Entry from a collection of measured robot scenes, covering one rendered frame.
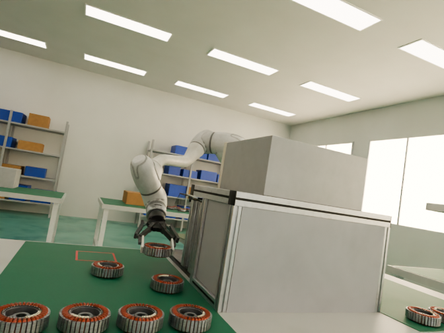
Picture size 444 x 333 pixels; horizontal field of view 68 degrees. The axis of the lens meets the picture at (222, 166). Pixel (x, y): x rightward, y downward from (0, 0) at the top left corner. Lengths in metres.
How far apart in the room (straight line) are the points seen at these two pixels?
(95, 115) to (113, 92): 0.67
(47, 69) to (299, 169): 7.56
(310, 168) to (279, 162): 0.13
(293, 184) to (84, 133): 7.19
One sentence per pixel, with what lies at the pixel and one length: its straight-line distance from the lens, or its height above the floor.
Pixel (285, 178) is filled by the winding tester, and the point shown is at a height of 1.18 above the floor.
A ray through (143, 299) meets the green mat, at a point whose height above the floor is 0.75.
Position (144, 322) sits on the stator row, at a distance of 0.86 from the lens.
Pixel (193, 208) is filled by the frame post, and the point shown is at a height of 1.01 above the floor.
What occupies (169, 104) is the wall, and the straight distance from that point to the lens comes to 8.45.
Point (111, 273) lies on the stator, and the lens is 1.24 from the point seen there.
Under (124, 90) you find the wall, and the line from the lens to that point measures 8.31.
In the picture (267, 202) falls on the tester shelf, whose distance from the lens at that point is 1.07.
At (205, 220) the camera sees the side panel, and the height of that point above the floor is 0.99.
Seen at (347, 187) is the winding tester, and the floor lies 1.19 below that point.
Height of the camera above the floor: 1.11
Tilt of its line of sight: 4 degrees up
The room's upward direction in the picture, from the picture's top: 9 degrees clockwise
